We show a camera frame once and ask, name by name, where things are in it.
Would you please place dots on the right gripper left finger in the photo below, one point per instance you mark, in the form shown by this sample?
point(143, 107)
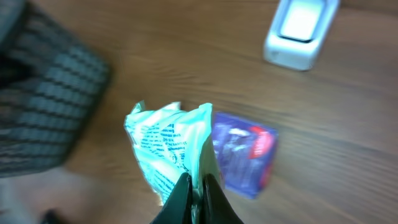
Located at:
point(178, 207)

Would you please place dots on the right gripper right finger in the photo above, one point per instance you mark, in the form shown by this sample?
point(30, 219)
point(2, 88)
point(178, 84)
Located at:
point(215, 206)

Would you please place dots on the purple Carefree pad pack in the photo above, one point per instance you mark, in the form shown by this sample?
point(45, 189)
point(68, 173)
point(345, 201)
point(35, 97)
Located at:
point(245, 152)

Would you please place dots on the mint green wipes packet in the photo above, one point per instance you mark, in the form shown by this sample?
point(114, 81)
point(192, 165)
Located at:
point(169, 142)

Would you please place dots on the white barcode scanner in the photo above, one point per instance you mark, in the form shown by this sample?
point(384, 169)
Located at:
point(298, 31)

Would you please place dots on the grey plastic shopping basket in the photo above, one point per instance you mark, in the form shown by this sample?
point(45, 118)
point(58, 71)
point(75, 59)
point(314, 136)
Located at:
point(51, 83)

